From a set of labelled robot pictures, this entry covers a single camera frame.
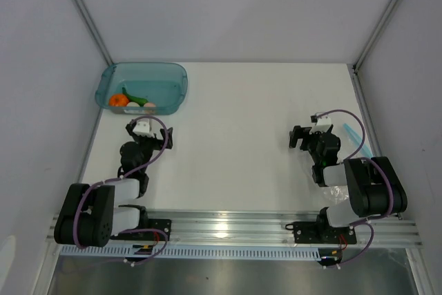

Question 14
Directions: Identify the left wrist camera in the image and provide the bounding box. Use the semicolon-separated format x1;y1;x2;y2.
133;118;153;137

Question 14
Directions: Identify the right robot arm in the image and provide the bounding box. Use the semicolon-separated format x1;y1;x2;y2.
285;125;407;244

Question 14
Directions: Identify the clear zip top bag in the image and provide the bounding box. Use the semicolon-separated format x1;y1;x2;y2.
322;123;374;204

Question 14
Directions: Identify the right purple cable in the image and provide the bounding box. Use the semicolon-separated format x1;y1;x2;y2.
317;109;398;270

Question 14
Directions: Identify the green toy pepper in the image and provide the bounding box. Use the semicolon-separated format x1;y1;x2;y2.
122;87;148;106

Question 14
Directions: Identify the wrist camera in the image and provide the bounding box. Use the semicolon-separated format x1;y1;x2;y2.
133;118;153;137
309;115;333;135

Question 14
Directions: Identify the purple cable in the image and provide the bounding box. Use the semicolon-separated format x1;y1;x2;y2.
317;109;398;270
74;115;170;268

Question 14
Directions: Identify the right frame post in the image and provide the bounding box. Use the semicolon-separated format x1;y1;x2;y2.
352;0;402;75

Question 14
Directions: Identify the frame post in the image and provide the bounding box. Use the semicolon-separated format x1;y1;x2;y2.
71;0;114;66
352;0;402;75

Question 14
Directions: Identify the left frame post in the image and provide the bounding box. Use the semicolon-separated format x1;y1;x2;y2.
71;0;114;66

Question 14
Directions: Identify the white toy egg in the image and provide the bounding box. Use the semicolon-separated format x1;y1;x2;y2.
126;102;140;107

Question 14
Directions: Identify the aluminium mounting rail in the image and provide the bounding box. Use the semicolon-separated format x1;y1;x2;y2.
148;209;423;249

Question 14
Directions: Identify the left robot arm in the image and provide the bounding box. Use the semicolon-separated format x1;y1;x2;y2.
53;116;173;249

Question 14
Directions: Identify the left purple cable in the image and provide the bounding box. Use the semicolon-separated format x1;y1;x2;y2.
74;115;170;268

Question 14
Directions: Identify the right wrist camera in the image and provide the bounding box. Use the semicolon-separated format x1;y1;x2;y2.
309;115;333;135

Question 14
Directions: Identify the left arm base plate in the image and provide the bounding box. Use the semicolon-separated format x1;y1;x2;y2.
110;219;172;241

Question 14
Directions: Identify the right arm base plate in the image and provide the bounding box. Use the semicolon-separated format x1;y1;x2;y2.
285;221;356;245

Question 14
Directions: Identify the slotted cable duct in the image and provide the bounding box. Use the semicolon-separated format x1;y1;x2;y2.
60;244;321;261

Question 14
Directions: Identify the teal plastic tub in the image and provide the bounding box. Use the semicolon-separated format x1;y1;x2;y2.
95;62;189;115

